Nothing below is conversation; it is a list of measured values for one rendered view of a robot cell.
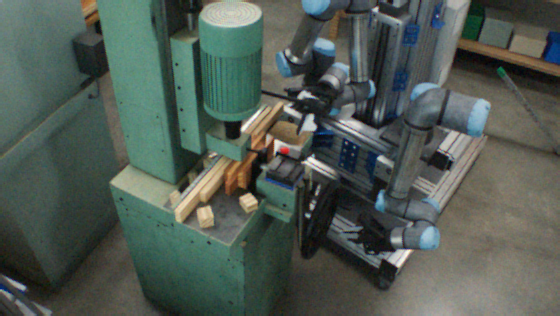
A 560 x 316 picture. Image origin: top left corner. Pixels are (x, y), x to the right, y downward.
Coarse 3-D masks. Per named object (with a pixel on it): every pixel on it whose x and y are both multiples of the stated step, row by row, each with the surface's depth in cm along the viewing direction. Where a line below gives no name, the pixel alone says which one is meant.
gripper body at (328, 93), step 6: (318, 84) 165; (324, 84) 164; (330, 84) 164; (318, 90) 160; (324, 90) 165; (330, 90) 163; (336, 90) 163; (318, 96) 159; (324, 96) 158; (330, 96) 157; (336, 96) 164; (324, 102) 157; (330, 102) 161; (306, 108) 160; (312, 108) 160; (330, 108) 162; (318, 114) 160; (324, 114) 159
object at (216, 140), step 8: (216, 128) 157; (224, 128) 157; (208, 136) 156; (216, 136) 154; (224, 136) 154; (240, 136) 155; (248, 136) 155; (208, 144) 158; (216, 144) 156; (224, 144) 154; (232, 144) 152; (240, 144) 152; (248, 144) 156; (224, 152) 157; (232, 152) 155; (240, 152) 153; (248, 152) 158; (240, 160) 155
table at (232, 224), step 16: (288, 144) 173; (304, 144) 174; (224, 192) 155; (240, 192) 155; (256, 192) 155; (224, 208) 150; (240, 208) 150; (272, 208) 155; (176, 224) 147; (192, 224) 145; (224, 224) 145; (240, 224) 146; (208, 240) 143; (224, 240) 141; (240, 240) 146
